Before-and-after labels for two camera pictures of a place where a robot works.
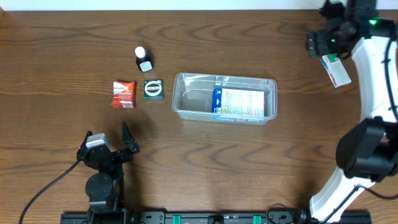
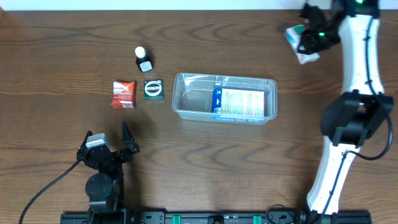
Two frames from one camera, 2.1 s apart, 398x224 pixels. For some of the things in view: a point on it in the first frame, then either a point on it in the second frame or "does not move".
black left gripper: (111, 155) does not move
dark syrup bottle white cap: (143, 63) does not move
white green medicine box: (335, 70) → (294, 33)
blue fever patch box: (237, 105) does not move
